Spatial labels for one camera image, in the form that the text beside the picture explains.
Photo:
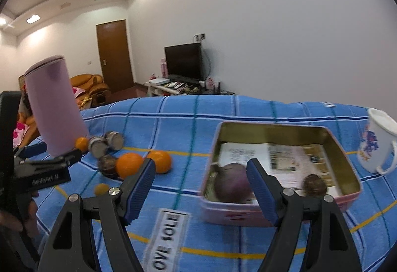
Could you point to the brown round fruit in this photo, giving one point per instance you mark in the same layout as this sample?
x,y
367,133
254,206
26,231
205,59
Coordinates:
x,y
314,185

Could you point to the printed paper sheet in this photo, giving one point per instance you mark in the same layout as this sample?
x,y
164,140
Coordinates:
x,y
248,152

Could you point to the white floral mug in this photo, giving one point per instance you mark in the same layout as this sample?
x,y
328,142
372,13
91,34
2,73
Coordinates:
x,y
373,141

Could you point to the black television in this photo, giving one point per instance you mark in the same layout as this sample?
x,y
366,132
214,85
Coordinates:
x,y
183,61

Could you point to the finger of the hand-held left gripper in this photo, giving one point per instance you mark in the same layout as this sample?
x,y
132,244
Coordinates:
x,y
63,160
32,150

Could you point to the small mandarin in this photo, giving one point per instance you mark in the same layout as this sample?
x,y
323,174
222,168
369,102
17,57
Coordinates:
x,y
82,144

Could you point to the orange leather sofa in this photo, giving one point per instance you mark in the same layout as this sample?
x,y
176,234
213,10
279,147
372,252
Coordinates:
x,y
90,85

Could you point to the purple round fruit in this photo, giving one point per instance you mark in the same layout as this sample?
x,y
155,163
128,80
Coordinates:
x,y
231,183

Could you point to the blue plaid blanket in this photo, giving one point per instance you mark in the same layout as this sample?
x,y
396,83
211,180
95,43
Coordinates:
x,y
186,123

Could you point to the pink floral cushion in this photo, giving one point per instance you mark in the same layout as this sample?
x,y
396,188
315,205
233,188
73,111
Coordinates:
x,y
19,132

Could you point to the person's left hand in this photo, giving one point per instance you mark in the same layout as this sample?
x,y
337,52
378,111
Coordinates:
x,y
33,216

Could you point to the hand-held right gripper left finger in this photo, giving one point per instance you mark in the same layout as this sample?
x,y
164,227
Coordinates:
x,y
141,194

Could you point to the white blanket label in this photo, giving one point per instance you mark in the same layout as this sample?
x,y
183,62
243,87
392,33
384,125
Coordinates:
x,y
166,237

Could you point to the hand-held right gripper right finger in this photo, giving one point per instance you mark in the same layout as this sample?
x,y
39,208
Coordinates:
x,y
263,194

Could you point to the pink cylindrical tumbler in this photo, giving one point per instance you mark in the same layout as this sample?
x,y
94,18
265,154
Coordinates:
x,y
52,104

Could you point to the wall power socket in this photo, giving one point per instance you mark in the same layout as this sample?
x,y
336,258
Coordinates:
x,y
200,37

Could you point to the large orange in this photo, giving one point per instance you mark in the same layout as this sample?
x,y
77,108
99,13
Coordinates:
x,y
128,165

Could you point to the low television stand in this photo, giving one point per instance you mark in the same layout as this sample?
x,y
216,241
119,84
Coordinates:
x,y
173,87

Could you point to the small yellow longan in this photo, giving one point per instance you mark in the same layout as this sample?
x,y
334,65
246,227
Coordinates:
x,y
101,189

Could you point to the brown wooden door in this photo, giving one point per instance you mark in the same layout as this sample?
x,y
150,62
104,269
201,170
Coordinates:
x,y
114,54

